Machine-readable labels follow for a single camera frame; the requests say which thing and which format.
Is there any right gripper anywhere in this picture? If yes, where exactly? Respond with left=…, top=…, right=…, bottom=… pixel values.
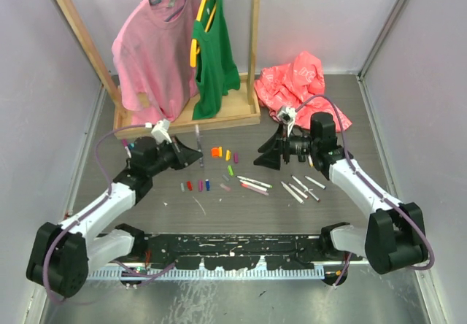
left=254, top=121, right=319, bottom=171

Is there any wooden clothes rack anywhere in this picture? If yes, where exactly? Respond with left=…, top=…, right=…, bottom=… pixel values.
left=55, top=0, right=260, bottom=139

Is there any grey capped white marker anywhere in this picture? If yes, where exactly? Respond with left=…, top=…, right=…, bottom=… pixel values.
left=240, top=180, right=268, bottom=194

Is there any orange highlighter cap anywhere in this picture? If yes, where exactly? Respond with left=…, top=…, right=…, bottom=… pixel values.
left=211, top=147, right=219, bottom=158

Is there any pink pen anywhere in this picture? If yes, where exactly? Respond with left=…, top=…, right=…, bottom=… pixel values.
left=241, top=182, right=269, bottom=196

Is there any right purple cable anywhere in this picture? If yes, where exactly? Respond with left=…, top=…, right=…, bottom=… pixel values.
left=296, top=94, right=436, bottom=285

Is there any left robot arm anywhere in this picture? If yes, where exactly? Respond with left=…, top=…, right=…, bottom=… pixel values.
left=26, top=136, right=203, bottom=298

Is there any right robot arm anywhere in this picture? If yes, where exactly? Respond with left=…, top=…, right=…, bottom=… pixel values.
left=253, top=107, right=433, bottom=274

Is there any red capped marker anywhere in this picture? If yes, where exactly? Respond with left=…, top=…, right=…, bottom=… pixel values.
left=289, top=183, right=308, bottom=199

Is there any coral printed cloth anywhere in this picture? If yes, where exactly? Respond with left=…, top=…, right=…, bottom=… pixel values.
left=254, top=51, right=352, bottom=132

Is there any pink t-shirt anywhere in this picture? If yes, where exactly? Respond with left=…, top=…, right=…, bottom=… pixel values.
left=112, top=0, right=200, bottom=125

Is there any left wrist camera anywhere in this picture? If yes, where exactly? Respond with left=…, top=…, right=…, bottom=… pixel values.
left=150, top=119, right=172, bottom=144

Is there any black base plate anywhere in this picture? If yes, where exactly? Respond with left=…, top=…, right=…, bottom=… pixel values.
left=118, top=234, right=344, bottom=271

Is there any dark purple pen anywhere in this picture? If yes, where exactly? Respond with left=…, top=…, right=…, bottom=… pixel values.
left=195, top=124, right=204, bottom=169

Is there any green capped marker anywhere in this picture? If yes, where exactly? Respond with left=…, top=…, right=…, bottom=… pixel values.
left=236, top=175, right=273, bottom=188

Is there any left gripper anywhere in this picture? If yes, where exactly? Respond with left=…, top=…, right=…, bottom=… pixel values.
left=147, top=136, right=201, bottom=177

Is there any clear pink pen cap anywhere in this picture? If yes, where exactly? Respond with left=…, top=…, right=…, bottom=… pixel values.
left=220, top=183, right=231, bottom=191

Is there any brown marker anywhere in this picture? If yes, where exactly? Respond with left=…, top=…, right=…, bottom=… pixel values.
left=291, top=175, right=320, bottom=202

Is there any green tank top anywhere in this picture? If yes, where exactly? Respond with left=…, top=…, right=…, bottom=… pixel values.
left=192, top=0, right=240, bottom=120

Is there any yellow hanger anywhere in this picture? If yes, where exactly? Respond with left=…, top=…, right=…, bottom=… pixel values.
left=190, top=0, right=217, bottom=68

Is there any slotted cable duct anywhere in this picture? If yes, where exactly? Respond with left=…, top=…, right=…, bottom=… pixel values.
left=88, top=263, right=325, bottom=282

